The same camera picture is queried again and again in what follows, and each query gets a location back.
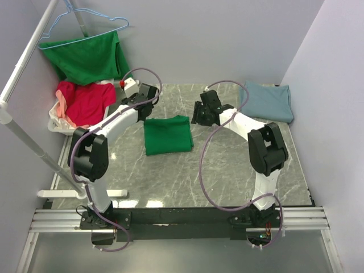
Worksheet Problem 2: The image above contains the green t-shirt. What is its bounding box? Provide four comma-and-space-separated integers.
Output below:
39, 31, 130, 86
143, 115, 194, 156

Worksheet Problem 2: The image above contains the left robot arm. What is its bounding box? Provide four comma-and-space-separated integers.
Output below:
68, 84, 160, 229

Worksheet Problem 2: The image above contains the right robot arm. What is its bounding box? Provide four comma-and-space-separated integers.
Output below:
192, 90, 289, 227

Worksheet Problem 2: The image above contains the green t-shirt on hanger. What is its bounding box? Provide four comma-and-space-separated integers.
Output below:
39, 31, 130, 86

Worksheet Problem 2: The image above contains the red t-shirt in basket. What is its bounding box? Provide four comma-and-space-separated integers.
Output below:
56, 81, 116, 128

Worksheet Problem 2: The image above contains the folded blue-grey t-shirt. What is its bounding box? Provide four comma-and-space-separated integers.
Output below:
240, 81, 294, 123

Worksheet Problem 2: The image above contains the pink garment in basket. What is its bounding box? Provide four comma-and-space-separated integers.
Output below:
55, 89, 77, 128

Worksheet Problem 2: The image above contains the white laundry basket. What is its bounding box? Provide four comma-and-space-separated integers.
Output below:
47, 79, 115, 136

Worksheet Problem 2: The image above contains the black base beam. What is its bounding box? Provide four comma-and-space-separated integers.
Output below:
80, 206, 280, 242

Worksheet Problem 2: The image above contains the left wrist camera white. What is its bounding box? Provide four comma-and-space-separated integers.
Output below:
119, 77, 139, 98

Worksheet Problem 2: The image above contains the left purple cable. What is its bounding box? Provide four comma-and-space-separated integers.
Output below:
69, 67, 163, 253

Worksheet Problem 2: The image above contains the purple cable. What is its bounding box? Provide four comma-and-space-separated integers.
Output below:
69, 67, 163, 253
198, 80, 284, 251

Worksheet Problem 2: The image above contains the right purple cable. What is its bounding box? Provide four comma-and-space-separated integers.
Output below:
198, 80, 284, 251

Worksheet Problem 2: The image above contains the blue wire hanger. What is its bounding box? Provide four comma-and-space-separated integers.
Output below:
37, 1, 130, 51

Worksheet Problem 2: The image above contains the white clothes rack frame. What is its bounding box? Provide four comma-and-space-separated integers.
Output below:
0, 0, 140, 200

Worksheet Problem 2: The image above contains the aluminium rail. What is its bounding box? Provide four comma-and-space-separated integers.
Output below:
16, 207, 344, 272

